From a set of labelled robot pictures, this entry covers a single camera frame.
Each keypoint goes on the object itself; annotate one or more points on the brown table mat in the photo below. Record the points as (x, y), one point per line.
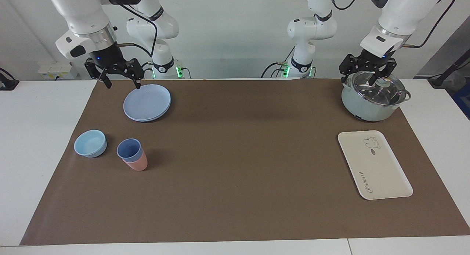
(238, 166)

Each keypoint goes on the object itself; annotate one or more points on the blue box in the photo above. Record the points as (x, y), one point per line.
(463, 100)

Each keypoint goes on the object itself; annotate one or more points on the glass pot lid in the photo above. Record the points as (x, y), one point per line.
(367, 94)

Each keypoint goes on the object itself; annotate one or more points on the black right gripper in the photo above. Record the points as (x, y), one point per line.
(106, 56)

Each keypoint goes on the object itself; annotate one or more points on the pale blue plate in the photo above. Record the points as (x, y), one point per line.
(147, 102)

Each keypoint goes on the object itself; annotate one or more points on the white wall socket box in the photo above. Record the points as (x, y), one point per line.
(55, 69)

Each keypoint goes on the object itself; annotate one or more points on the pale green cooking pot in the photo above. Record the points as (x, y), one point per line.
(363, 112)

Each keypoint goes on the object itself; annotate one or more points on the pink plastic cup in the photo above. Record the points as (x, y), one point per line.
(137, 165)

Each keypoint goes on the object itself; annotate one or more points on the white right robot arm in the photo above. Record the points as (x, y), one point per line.
(84, 12)

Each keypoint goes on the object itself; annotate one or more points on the black stand base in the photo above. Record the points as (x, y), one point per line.
(440, 78)

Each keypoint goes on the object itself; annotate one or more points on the cream tray with rabbit print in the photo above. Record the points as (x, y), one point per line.
(374, 166)

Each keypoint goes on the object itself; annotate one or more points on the blue plastic cup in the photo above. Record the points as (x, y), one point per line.
(129, 149)

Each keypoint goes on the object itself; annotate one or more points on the black clamp mount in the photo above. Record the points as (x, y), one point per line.
(7, 83)

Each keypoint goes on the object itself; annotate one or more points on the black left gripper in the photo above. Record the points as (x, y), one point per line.
(371, 61)

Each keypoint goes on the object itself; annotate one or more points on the light blue bowl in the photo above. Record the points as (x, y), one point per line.
(90, 144)

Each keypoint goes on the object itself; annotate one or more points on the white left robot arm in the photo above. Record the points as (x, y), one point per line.
(312, 31)

